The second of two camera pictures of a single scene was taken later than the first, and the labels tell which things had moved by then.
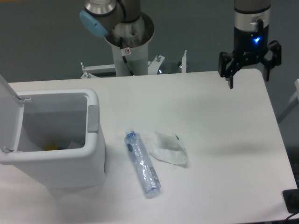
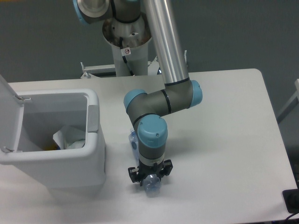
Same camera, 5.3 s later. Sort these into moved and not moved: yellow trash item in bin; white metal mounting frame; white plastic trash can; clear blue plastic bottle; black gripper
Moved: black gripper
Not moved: white metal mounting frame; yellow trash item in bin; white plastic trash can; clear blue plastic bottle
